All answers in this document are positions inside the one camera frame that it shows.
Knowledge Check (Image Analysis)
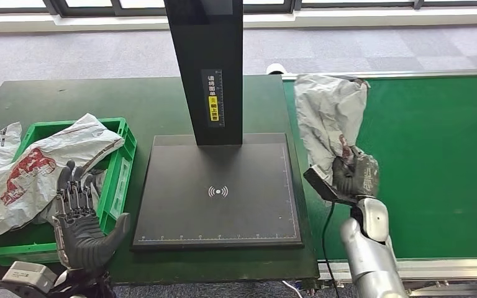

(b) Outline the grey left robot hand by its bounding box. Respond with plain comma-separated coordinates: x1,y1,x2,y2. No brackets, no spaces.
52,160,131,273

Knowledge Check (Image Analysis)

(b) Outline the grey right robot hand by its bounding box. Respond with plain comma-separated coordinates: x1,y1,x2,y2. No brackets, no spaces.
330,146,381,199

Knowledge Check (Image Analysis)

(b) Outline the plain grey parcel bag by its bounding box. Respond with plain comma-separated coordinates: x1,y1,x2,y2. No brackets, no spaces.
32,168,107,225

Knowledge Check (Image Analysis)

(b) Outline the grey parcel red stain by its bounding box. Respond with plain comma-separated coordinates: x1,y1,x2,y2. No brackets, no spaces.
294,74,371,186

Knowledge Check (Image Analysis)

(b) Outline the grey parcel bag red print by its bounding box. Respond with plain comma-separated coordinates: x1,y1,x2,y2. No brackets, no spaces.
0,114,125,237

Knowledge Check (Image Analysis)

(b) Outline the green conveyor belt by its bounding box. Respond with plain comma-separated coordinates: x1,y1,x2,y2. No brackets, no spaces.
283,75,477,261

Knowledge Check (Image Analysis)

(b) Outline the green plastic crate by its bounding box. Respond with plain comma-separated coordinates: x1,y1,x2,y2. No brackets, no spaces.
0,117,138,264

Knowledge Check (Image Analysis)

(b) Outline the white round object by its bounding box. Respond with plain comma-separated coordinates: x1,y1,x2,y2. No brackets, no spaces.
265,63,288,76

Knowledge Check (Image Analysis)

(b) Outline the black yellow ruler label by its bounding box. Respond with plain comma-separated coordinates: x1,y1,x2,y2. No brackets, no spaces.
200,69,224,129

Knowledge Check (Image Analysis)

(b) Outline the black scanner column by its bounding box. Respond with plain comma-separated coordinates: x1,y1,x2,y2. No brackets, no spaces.
163,0,244,147

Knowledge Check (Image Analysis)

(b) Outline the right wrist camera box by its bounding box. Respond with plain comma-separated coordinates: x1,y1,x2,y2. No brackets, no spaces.
302,165,357,205

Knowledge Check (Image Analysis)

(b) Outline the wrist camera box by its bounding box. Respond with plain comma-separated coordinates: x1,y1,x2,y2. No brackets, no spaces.
0,261,58,296
302,165,357,205

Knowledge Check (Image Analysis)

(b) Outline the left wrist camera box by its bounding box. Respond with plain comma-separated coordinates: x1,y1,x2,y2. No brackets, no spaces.
0,261,58,296

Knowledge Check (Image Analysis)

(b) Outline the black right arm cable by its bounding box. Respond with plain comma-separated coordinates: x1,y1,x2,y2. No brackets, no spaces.
322,201,342,298

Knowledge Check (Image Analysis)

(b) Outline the thin white cable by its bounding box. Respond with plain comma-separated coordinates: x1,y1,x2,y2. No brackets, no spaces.
283,280,305,298

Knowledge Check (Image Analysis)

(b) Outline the aluminium conveyor frame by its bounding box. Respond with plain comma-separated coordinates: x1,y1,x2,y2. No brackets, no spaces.
281,70,477,298

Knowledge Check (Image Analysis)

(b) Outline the black scanner base plate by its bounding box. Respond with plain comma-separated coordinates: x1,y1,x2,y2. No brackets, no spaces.
131,132,304,251

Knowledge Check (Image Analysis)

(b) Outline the dark window frame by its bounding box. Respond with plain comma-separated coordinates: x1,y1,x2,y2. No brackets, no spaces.
0,0,477,19

